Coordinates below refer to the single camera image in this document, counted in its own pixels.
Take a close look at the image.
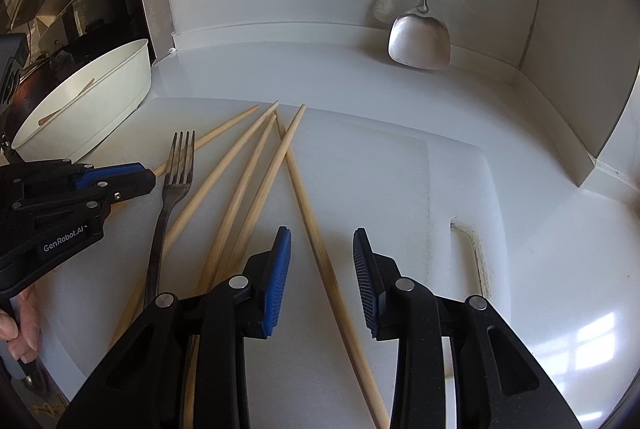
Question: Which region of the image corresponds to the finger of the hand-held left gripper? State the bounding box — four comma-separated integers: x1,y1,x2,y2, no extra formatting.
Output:
20,170,157,224
12,159,149,201

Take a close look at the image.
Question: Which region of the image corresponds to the person's left hand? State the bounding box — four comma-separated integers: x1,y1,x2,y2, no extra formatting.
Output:
0,285,42,364

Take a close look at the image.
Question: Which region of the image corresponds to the metal fork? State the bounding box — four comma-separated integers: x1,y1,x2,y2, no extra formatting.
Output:
144,130,197,310

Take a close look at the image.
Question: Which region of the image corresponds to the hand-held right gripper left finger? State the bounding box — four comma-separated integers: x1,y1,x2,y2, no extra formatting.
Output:
70,225,292,429

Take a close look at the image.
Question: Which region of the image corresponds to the white round plastic basin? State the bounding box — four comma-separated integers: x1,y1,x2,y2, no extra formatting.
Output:
11,38,153,162

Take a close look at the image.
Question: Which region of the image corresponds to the white plastic cutting board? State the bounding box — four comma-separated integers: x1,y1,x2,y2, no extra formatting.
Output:
40,96,506,429

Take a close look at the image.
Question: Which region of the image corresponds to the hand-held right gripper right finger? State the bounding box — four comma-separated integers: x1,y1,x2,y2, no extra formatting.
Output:
352,228,583,429

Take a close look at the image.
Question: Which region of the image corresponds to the tan wooden chopstick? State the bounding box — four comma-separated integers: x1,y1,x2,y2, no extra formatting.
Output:
107,100,280,352
38,79,96,126
215,104,307,290
151,105,261,177
275,116,392,429
182,114,277,429

